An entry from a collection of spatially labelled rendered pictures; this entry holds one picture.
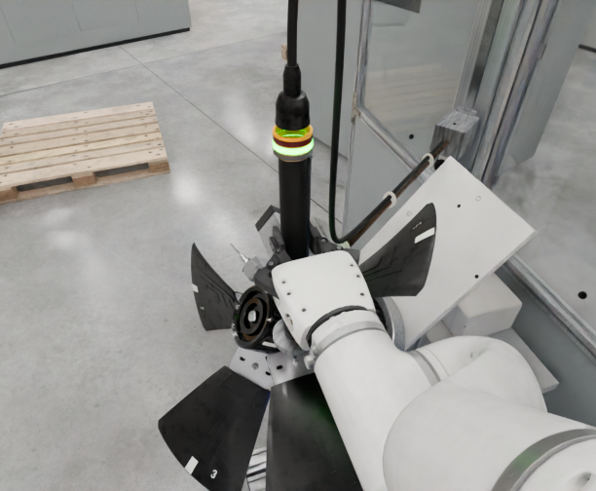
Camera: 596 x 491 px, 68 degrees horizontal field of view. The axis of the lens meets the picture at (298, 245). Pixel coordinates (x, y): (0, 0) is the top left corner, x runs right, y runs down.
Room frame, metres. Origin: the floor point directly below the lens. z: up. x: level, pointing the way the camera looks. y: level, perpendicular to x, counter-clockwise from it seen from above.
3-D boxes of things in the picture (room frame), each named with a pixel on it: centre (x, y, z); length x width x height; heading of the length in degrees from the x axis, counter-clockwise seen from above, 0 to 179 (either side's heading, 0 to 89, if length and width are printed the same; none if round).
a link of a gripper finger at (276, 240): (0.41, 0.03, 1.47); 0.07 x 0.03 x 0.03; 19
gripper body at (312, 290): (0.33, -0.03, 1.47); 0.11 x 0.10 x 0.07; 19
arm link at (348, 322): (0.27, -0.05, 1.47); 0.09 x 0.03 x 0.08; 109
